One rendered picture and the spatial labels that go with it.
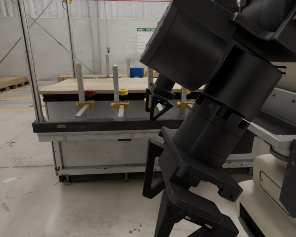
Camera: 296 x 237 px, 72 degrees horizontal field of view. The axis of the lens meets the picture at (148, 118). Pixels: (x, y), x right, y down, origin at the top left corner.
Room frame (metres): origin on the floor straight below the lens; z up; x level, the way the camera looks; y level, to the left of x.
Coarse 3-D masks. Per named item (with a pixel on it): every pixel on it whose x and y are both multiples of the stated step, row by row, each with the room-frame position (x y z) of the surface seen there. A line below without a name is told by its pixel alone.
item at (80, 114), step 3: (84, 105) 1.40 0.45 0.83; (87, 105) 1.40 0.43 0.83; (84, 108) 1.32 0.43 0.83; (87, 108) 1.36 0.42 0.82; (81, 111) 1.24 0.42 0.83; (84, 111) 1.26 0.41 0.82; (78, 114) 1.18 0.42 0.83; (81, 114) 1.18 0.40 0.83; (84, 114) 1.25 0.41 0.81; (75, 117) 1.15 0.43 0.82; (78, 117) 1.15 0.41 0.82; (81, 117) 1.18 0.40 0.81; (78, 120) 1.15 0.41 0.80
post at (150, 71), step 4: (148, 68) 1.48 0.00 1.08; (148, 72) 1.48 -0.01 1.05; (152, 72) 1.48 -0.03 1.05; (148, 76) 1.48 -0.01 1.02; (152, 76) 1.48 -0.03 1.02; (148, 80) 1.48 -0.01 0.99; (152, 80) 1.48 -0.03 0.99; (148, 84) 1.48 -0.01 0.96; (148, 88) 1.48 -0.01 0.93; (148, 112) 1.48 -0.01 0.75; (148, 116) 1.48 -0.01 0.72
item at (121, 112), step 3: (120, 105) 1.44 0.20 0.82; (123, 105) 1.44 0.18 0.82; (120, 108) 1.36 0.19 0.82; (123, 108) 1.36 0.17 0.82; (120, 111) 1.28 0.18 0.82; (123, 111) 1.28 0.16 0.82; (120, 114) 1.21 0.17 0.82; (123, 114) 1.23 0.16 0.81; (120, 117) 1.17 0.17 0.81; (123, 117) 1.22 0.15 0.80; (120, 120) 1.17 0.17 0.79
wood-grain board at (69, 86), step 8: (64, 80) 2.19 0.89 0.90; (72, 80) 2.19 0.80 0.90; (88, 80) 2.19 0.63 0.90; (96, 80) 2.19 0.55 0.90; (104, 80) 2.19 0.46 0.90; (112, 80) 2.19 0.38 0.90; (120, 80) 2.19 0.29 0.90; (128, 80) 2.19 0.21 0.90; (136, 80) 2.19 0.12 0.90; (144, 80) 2.19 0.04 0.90; (48, 88) 1.68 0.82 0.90; (56, 88) 1.68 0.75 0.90; (64, 88) 1.68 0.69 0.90; (72, 88) 1.68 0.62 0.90; (88, 88) 1.68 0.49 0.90; (96, 88) 1.68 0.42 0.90; (104, 88) 1.68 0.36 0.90; (112, 88) 1.68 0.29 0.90; (120, 88) 1.68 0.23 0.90; (128, 88) 1.68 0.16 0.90; (136, 88) 1.68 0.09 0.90; (144, 88) 1.68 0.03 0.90; (176, 88) 1.68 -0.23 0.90; (200, 88) 1.68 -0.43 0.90
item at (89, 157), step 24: (48, 96) 1.63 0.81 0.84; (72, 96) 1.65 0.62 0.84; (96, 96) 1.67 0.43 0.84; (120, 96) 1.69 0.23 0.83; (144, 96) 1.70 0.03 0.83; (192, 96) 1.73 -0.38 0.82; (72, 144) 1.68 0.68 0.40; (96, 144) 1.70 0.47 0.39; (120, 144) 1.71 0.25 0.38; (144, 144) 1.72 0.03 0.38; (264, 144) 1.83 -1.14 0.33; (72, 168) 1.65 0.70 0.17; (96, 168) 1.66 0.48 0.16; (120, 168) 1.68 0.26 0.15; (144, 168) 1.70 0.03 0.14; (240, 168) 1.80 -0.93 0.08
